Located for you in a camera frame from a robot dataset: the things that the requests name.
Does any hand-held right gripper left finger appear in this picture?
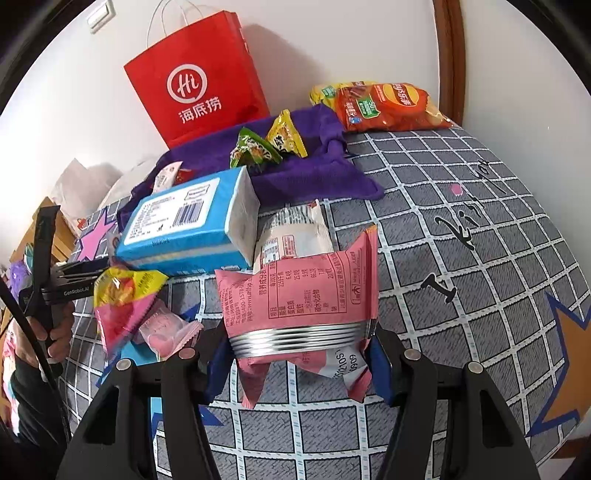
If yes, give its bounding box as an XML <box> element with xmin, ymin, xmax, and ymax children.
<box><xmin>55</xmin><ymin>329</ymin><xmax>232</xmax><ymax>480</ymax></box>

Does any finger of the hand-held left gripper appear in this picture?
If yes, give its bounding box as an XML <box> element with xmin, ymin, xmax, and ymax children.
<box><xmin>32</xmin><ymin>206</ymin><xmax>62</xmax><ymax>294</ymax></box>
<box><xmin>53</xmin><ymin>258</ymin><xmax>112</xmax><ymax>284</ymax></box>

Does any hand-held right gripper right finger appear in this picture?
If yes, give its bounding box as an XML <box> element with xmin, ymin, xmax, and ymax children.
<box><xmin>368</xmin><ymin>323</ymin><xmax>541</xmax><ymax>480</ymax></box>

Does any yellow and pink snack packet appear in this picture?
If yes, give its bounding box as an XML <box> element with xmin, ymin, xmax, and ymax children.
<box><xmin>93</xmin><ymin>267</ymin><xmax>169</xmax><ymax>356</ymax></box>

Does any dark pink snack packet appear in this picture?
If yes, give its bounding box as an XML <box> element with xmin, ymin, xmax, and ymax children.
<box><xmin>215</xmin><ymin>224</ymin><xmax>379</xmax><ymax>409</ymax></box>

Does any pink and white snack packet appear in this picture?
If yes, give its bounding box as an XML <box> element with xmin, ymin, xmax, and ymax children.
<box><xmin>150</xmin><ymin>161</ymin><xmax>184</xmax><ymax>192</ymax></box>

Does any green snack packet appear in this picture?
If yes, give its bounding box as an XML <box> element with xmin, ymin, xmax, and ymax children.
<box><xmin>229</xmin><ymin>127</ymin><xmax>283</xmax><ymax>169</ymax></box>

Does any person's left forearm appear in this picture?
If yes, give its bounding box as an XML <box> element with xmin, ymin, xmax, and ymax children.
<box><xmin>9</xmin><ymin>360</ymin><xmax>70</xmax><ymax>444</ymax></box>

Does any person's left hand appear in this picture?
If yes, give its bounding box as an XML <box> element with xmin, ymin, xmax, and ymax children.
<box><xmin>13</xmin><ymin>305</ymin><xmax>75</xmax><ymax>365</ymax></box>

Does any white shopping bag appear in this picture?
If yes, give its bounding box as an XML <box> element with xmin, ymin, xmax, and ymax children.
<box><xmin>48</xmin><ymin>157</ymin><xmax>160</xmax><ymax>217</ymax></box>

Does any grey checked bedsheet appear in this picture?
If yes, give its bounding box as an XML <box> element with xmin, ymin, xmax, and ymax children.
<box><xmin>60</xmin><ymin>124</ymin><xmax>587</xmax><ymax>480</ymax></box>

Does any blue tissue box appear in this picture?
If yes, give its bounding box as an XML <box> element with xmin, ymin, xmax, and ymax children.
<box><xmin>115</xmin><ymin>166</ymin><xmax>260</xmax><ymax>278</ymax></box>

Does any purple towel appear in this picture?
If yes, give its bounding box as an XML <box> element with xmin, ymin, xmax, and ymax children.
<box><xmin>115</xmin><ymin>105</ymin><xmax>386</xmax><ymax>232</ymax></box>

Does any red paper bag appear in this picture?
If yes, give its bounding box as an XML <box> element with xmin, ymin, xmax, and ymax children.
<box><xmin>124</xmin><ymin>0</ymin><xmax>271</xmax><ymax>149</ymax></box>

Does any orange chips bag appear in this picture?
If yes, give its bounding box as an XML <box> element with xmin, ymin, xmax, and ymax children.
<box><xmin>333</xmin><ymin>82</ymin><xmax>455</xmax><ymax>134</ymax></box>

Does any yellow chips bag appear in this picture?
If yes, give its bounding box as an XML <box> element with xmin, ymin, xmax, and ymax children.
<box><xmin>309</xmin><ymin>83</ymin><xmax>370</xmax><ymax>121</ymax></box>

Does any black cable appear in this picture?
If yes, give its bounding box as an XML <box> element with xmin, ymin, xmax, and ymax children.
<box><xmin>0</xmin><ymin>279</ymin><xmax>72</xmax><ymax>441</ymax></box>

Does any white light switch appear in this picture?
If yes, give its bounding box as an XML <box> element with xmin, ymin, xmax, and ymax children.
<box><xmin>88</xmin><ymin>0</ymin><xmax>115</xmax><ymax>32</ymax></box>

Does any brown door frame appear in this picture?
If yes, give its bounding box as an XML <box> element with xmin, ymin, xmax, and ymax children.
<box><xmin>434</xmin><ymin>0</ymin><xmax>466</xmax><ymax>127</ymax></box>

